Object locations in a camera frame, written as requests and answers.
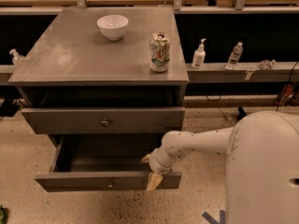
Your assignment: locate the crumpled clear plastic wrapper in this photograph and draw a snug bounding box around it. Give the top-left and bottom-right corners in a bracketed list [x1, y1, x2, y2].
[260, 60, 277, 70]

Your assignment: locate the blue floor tape marker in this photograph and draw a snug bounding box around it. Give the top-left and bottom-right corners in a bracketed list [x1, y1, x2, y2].
[201, 209, 226, 224]

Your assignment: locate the grey drawer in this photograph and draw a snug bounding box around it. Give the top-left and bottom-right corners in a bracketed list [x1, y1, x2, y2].
[21, 107, 185, 134]
[35, 133, 182, 193]

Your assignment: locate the grey top drawer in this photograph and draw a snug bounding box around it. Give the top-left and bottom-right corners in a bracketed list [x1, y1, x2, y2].
[21, 107, 185, 134]

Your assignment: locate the white ceramic bowl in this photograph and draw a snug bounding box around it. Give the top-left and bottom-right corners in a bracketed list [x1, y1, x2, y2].
[97, 15, 129, 41]

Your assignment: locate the orange device under shelf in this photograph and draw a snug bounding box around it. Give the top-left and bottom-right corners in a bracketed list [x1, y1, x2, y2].
[275, 82, 299, 106]

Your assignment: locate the grey drawer cabinet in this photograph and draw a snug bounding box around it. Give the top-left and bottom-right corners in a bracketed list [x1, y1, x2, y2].
[7, 7, 190, 161]

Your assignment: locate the white pump lotion bottle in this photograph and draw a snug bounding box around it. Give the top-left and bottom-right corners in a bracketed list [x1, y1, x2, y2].
[192, 38, 206, 68]

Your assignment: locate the clear plastic water bottle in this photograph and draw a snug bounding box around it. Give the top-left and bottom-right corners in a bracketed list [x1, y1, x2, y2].
[225, 42, 243, 70]

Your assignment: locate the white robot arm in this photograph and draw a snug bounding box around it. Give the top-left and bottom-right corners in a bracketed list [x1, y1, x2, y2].
[142, 111, 299, 224]

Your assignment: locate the crushed green white soda can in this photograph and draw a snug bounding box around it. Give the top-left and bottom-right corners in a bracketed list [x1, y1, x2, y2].
[149, 32, 170, 72]

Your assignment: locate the green object floor corner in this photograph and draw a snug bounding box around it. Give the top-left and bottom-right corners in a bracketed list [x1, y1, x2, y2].
[0, 205, 7, 224]

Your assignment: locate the black wheeled stand base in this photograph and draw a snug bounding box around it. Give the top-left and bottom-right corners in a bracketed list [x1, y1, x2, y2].
[237, 107, 247, 120]

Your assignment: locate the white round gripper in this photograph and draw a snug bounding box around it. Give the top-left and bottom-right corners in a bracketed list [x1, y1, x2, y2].
[141, 148, 173, 191]

